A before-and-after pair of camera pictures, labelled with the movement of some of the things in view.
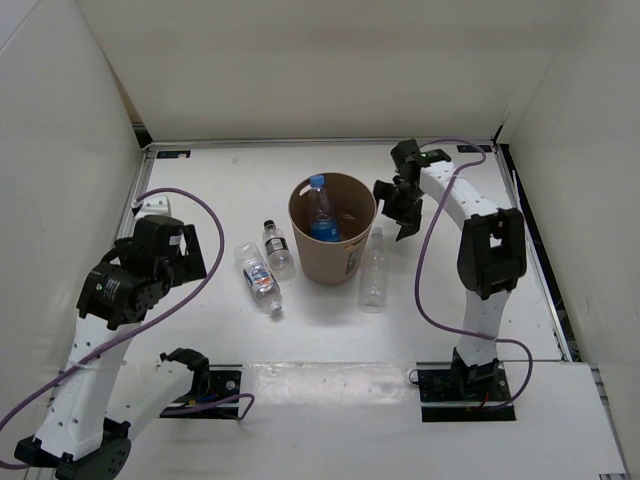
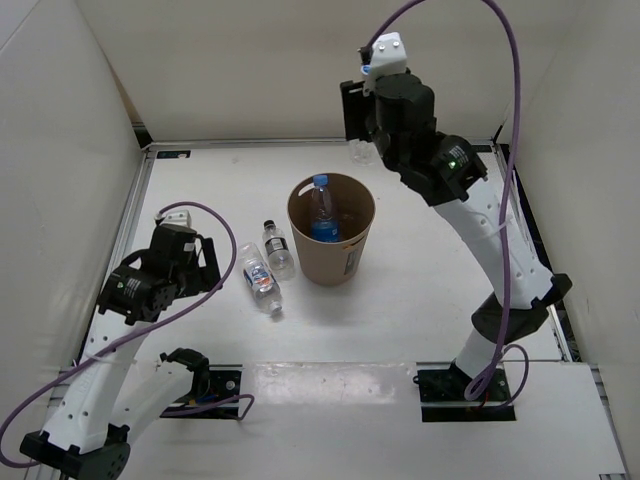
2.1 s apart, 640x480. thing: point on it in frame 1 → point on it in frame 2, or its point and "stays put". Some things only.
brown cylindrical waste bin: [334, 263] stays put
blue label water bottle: [324, 227] stays put
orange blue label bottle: [258, 275] stays put
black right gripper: [411, 223] → [355, 107]
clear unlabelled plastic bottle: [373, 288] → [361, 153]
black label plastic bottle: [279, 256] stays put
